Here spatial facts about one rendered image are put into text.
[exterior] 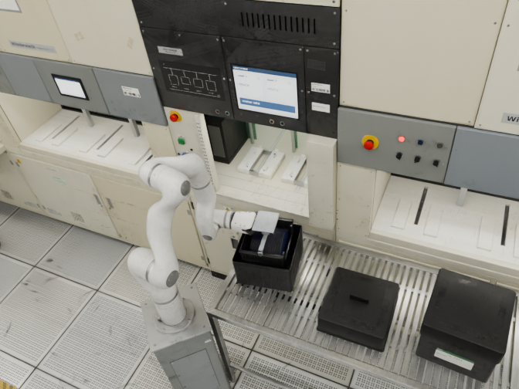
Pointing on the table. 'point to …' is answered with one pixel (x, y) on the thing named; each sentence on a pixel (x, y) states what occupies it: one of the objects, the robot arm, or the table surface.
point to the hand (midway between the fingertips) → (265, 224)
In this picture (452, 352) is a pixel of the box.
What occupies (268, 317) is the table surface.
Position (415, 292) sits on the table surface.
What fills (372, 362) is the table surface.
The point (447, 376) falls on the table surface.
